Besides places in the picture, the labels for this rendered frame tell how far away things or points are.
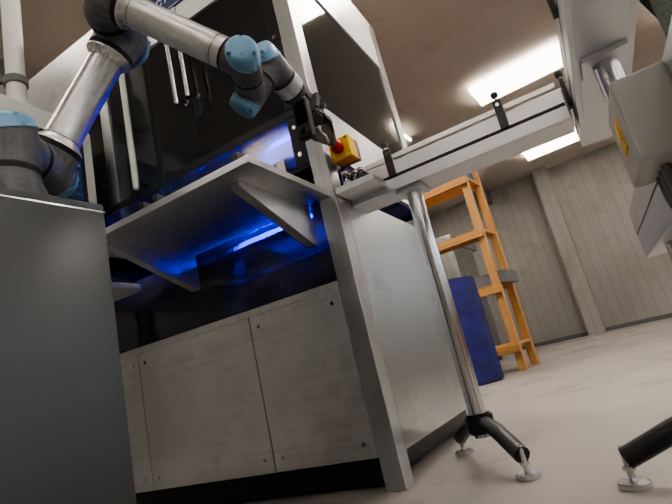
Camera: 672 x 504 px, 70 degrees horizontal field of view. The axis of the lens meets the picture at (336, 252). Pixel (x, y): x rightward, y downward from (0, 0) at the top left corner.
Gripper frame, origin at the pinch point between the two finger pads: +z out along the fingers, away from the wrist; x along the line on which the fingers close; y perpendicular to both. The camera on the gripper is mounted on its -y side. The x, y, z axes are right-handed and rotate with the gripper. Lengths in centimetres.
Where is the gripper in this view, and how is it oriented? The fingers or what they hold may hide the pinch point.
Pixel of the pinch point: (332, 144)
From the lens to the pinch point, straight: 150.0
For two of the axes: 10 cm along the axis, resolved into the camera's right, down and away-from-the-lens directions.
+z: 5.3, 5.0, 6.8
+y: 0.0, -8.1, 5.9
